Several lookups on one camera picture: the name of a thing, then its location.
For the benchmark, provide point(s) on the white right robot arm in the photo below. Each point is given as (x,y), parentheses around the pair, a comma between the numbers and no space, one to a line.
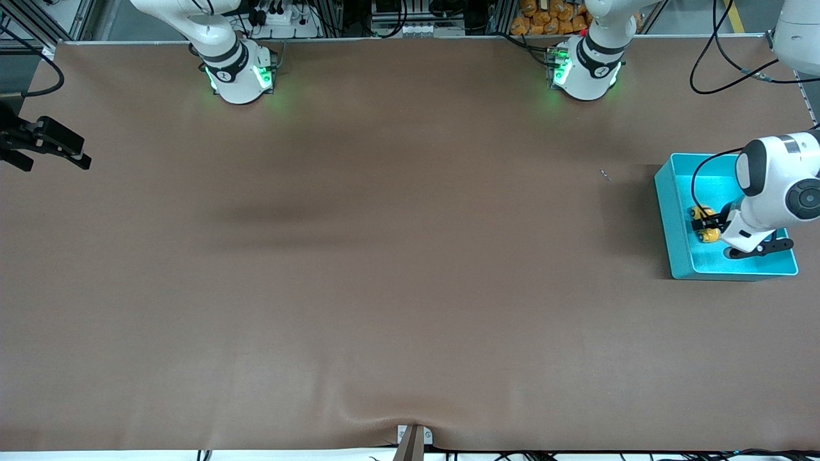
(237,70)

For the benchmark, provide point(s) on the white power strip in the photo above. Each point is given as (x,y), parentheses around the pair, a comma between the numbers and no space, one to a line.
(282,18)

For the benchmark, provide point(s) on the aluminium frame profile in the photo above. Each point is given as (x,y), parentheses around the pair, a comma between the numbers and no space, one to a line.
(83,16)

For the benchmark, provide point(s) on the teal plastic bin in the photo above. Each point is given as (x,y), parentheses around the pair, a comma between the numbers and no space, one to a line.
(705,261)

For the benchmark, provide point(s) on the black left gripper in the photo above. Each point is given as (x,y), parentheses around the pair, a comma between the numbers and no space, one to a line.
(724,219)

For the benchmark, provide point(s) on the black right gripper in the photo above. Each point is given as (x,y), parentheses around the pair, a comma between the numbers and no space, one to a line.
(14,136)

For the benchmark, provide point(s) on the orange packed items pile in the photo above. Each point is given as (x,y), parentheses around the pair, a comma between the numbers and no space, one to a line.
(544,22)

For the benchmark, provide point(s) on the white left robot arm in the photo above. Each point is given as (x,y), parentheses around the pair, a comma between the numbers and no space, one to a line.
(781,186)

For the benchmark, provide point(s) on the brown table mat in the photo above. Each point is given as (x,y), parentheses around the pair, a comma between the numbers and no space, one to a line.
(410,288)

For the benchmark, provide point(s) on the grey table edge bracket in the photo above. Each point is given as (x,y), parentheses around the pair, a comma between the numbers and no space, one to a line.
(413,442)

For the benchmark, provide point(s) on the white terminal block device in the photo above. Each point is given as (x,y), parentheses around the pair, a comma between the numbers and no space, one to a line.
(416,29)

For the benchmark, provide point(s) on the yellow beetle toy car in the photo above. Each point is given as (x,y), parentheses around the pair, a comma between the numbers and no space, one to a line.
(701,211)

